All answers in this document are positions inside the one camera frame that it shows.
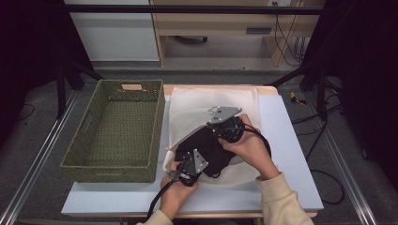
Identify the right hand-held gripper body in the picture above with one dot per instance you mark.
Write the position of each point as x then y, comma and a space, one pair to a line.
225, 115

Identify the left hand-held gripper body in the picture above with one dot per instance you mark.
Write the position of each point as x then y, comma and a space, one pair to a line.
197, 164

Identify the black garment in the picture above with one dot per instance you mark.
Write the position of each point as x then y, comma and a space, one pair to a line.
208, 150

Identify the green woven basket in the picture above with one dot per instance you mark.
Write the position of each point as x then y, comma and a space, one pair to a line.
119, 125

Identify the person's left hand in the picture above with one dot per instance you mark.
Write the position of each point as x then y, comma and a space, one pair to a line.
175, 197

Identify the person's right hand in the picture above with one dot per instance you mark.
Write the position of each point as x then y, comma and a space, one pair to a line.
253, 150

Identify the yellow and black tool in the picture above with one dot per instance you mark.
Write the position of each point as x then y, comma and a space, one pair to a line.
294, 98

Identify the wooden desk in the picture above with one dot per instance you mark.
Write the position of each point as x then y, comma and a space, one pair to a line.
219, 23

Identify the black metal stand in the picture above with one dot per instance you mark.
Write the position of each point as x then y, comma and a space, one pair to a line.
320, 93
62, 90

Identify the black horizontal bar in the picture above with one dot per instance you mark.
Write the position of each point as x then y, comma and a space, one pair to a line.
187, 9

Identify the white cabinet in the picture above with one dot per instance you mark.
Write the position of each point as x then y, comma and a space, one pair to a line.
115, 34

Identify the aluminium rail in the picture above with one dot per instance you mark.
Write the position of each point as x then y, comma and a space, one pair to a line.
344, 162
34, 168

